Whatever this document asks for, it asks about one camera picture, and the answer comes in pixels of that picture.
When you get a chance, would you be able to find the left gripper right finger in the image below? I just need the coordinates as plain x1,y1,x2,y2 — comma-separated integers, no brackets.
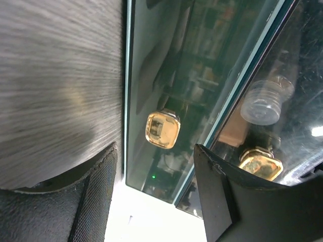
194,144,322,241

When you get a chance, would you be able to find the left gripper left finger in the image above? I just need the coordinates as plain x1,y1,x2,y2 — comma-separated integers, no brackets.
1,142,118,241

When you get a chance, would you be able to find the foundation bottle beige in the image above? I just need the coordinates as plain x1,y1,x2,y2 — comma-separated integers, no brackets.
218,109,249,147

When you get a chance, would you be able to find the clear plastic bottle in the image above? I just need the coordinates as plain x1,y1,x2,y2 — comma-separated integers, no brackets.
240,75,295,126

